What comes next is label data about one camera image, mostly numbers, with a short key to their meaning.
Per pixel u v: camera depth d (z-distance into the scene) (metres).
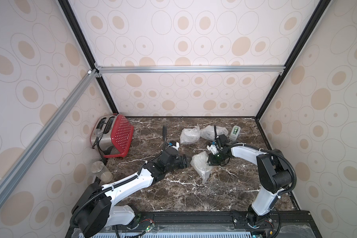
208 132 1.03
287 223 0.73
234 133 1.06
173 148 0.69
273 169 0.49
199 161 0.87
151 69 1.99
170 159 0.60
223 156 0.79
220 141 0.78
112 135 0.87
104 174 0.85
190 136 1.00
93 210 0.40
